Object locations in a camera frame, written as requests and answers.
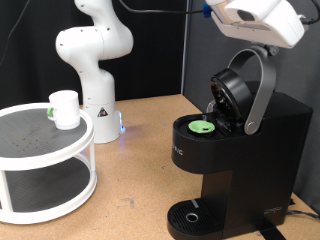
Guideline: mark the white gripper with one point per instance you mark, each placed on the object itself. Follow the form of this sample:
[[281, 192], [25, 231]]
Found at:
[[266, 33]]

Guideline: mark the green-lidded reusable coffee pod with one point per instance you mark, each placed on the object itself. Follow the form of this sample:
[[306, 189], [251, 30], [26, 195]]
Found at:
[[200, 126]]

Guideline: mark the black Keurig coffee machine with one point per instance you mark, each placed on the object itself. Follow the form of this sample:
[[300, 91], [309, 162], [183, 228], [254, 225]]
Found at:
[[253, 160]]

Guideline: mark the white two-tier turntable shelf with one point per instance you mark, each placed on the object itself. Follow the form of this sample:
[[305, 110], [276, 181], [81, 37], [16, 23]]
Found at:
[[50, 160]]

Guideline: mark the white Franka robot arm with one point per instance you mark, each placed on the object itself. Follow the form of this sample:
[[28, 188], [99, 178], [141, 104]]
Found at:
[[100, 83]]

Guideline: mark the black tape strip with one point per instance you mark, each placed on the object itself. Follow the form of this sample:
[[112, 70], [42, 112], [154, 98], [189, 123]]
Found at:
[[271, 233]]

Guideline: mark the black backdrop curtain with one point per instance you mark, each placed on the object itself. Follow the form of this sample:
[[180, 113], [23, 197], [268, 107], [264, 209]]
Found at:
[[33, 66]]

